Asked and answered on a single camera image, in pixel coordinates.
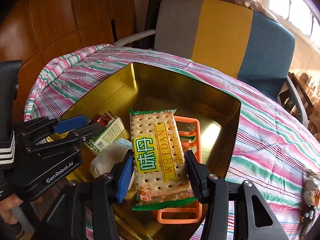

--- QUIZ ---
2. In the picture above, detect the grey yellow blue chair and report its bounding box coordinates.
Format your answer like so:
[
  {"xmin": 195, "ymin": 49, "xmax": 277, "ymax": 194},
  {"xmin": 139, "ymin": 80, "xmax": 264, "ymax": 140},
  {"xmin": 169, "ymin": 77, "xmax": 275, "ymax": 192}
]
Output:
[{"xmin": 116, "ymin": 0, "xmax": 308, "ymax": 125}]

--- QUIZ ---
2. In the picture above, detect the black striped sleeve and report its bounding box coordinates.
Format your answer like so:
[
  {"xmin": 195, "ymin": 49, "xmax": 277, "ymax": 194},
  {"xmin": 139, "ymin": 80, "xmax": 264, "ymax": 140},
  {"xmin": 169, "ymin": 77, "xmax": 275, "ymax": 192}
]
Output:
[{"xmin": 1, "ymin": 60, "xmax": 22, "ymax": 200}]

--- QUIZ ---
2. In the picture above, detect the wooden cabinet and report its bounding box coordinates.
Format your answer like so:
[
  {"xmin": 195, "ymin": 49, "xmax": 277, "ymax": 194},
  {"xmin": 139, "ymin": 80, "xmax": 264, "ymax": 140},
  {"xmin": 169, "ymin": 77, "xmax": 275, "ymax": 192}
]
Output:
[{"xmin": 1, "ymin": 0, "xmax": 136, "ymax": 122}]

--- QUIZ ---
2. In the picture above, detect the striped tablecloth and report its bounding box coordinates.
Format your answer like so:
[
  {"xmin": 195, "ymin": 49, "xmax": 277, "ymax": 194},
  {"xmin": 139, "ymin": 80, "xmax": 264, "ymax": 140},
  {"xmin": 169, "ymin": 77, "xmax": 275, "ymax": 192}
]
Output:
[{"xmin": 24, "ymin": 44, "xmax": 319, "ymax": 239}]

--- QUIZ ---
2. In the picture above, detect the wooden side table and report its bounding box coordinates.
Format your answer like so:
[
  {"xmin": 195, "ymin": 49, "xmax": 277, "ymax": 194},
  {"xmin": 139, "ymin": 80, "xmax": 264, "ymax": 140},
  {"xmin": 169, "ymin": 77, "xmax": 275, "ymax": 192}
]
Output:
[{"xmin": 289, "ymin": 72, "xmax": 319, "ymax": 140}]

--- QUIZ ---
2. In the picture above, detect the small red snack packet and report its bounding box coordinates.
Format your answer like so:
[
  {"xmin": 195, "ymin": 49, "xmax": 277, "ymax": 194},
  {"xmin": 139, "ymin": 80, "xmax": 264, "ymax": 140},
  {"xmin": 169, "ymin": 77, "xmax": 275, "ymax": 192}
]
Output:
[{"xmin": 88, "ymin": 111, "xmax": 117, "ymax": 127}]

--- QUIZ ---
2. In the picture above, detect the window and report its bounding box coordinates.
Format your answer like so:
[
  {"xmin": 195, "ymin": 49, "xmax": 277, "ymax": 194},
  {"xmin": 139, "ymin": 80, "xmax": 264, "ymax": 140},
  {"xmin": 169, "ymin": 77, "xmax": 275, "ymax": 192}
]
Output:
[{"xmin": 268, "ymin": 0, "xmax": 319, "ymax": 48}]

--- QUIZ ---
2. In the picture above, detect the green white small carton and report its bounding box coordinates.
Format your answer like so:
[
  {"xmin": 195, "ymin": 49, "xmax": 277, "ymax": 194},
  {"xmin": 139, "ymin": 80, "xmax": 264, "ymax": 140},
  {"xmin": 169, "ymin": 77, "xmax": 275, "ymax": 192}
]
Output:
[{"xmin": 85, "ymin": 116, "xmax": 125, "ymax": 155}]

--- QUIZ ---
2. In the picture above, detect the orange chip bag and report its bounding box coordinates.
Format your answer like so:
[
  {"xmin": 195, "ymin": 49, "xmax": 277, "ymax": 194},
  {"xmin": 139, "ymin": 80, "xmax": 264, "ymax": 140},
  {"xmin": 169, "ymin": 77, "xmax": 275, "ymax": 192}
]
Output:
[{"xmin": 303, "ymin": 168, "xmax": 319, "ymax": 209}]

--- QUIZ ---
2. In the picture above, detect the cream knitted sock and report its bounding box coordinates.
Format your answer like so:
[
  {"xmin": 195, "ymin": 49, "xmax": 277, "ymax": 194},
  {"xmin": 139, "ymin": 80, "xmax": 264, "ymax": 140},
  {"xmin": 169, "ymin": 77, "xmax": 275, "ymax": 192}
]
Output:
[{"xmin": 90, "ymin": 138, "xmax": 134, "ymax": 194}]

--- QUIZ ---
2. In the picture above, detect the black toy brick block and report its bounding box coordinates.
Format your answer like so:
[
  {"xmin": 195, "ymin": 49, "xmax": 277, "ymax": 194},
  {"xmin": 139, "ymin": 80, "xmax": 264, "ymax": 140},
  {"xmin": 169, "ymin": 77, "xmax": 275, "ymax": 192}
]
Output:
[{"xmin": 300, "ymin": 205, "xmax": 316, "ymax": 226}]

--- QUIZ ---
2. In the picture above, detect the green yellow cracker pack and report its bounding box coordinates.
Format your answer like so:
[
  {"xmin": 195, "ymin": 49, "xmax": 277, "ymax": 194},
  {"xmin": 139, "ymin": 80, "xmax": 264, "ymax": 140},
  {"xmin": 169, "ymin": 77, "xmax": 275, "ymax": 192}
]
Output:
[{"xmin": 130, "ymin": 109, "xmax": 196, "ymax": 211}]

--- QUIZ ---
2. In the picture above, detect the left hand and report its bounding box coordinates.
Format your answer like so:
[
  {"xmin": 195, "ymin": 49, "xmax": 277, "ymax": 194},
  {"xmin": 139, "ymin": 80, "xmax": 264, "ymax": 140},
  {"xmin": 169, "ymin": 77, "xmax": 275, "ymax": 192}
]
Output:
[{"xmin": 0, "ymin": 194, "xmax": 23, "ymax": 224}]

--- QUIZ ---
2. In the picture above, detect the orange plastic rack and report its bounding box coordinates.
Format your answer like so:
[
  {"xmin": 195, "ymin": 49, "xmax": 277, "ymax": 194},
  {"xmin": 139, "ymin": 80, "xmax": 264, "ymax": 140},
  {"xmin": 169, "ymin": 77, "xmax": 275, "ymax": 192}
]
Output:
[{"xmin": 157, "ymin": 115, "xmax": 203, "ymax": 225}]

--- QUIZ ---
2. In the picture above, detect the maroon gold gift box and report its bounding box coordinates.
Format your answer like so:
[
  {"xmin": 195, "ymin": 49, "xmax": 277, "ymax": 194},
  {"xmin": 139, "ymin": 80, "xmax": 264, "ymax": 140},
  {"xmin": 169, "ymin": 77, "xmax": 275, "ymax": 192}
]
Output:
[{"xmin": 46, "ymin": 62, "xmax": 242, "ymax": 240}]

